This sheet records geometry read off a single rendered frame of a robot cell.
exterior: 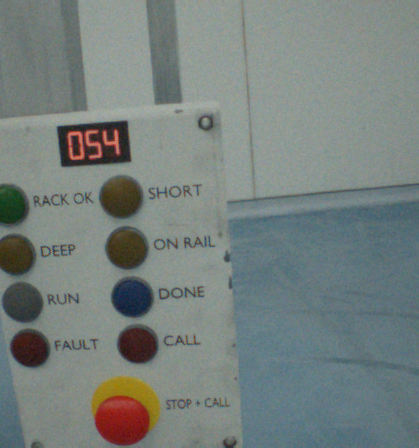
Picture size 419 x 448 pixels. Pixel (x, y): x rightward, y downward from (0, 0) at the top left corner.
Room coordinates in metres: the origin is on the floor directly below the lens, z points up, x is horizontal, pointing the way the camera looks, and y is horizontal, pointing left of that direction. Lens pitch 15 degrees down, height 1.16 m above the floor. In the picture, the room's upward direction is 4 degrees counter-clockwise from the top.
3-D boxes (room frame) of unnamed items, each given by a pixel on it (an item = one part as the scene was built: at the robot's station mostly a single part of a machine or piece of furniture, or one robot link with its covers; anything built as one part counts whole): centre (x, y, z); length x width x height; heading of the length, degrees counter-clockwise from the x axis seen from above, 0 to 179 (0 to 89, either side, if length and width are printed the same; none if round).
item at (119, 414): (0.49, 0.07, 0.89); 0.04 x 0.04 x 0.04; 87
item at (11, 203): (0.49, 0.14, 1.05); 0.03 x 0.01 x 0.03; 87
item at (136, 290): (0.49, 0.06, 0.98); 0.03 x 0.01 x 0.03; 87
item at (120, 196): (0.49, 0.06, 1.05); 0.03 x 0.01 x 0.03; 87
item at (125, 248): (0.49, 0.06, 1.01); 0.03 x 0.01 x 0.03; 87
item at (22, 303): (0.49, 0.14, 0.98); 0.03 x 0.01 x 0.03; 87
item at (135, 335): (0.49, 0.06, 0.94); 0.03 x 0.01 x 0.03; 87
